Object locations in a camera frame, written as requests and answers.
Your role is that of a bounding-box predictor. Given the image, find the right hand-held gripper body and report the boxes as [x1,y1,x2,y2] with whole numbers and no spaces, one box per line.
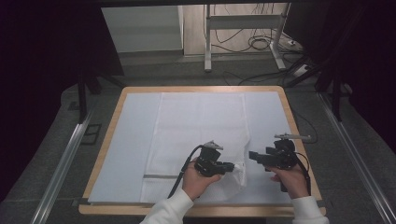
[264,133,312,193]

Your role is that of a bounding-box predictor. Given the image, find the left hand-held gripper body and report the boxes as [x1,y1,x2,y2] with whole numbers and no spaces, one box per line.
[193,140,226,178]

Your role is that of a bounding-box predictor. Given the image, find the white cloth towel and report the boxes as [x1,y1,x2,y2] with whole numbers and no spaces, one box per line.
[139,91,252,205]

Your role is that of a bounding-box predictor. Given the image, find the person's right hand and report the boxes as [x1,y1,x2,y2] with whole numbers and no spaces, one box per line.
[269,163,303,200]

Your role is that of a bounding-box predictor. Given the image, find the person's left hand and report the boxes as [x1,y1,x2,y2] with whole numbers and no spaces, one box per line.
[181,158,223,202]

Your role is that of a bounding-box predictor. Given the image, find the wooden table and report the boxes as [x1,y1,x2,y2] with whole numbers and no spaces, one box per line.
[78,85,327,217]

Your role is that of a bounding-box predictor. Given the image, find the white table mat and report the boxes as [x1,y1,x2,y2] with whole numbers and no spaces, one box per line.
[88,91,292,205]

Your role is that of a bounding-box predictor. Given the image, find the white power strip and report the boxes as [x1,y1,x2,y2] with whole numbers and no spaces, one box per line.
[292,63,313,78]

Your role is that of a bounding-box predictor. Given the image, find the black metal stand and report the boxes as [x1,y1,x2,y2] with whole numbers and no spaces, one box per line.
[284,8,368,122]
[76,55,125,125]

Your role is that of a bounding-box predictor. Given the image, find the dark curtain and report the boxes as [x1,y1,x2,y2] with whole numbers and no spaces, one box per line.
[284,0,396,147]
[0,0,125,203]

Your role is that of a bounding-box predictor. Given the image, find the white cabinet panel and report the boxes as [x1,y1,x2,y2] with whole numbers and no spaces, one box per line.
[100,5,185,54]

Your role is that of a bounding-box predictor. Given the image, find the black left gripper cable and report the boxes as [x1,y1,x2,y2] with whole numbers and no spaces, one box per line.
[167,145,204,200]

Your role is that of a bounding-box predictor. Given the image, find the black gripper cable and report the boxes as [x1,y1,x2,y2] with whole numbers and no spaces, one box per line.
[292,151,313,196]
[167,145,204,200]

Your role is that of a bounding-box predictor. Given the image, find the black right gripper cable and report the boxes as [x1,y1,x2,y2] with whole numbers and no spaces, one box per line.
[292,151,313,196]

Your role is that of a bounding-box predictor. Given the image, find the thin black table cable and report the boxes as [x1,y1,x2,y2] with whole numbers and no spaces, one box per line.
[292,110,319,145]

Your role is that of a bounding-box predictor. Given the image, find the aluminium floor rail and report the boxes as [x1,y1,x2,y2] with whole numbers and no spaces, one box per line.
[317,92,396,224]
[30,101,98,224]

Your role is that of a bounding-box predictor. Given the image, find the black floor cables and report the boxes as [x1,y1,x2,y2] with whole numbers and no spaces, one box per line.
[211,3,312,87]

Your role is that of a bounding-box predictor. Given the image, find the white metal desk frame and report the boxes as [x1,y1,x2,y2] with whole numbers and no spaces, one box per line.
[204,3,288,73]

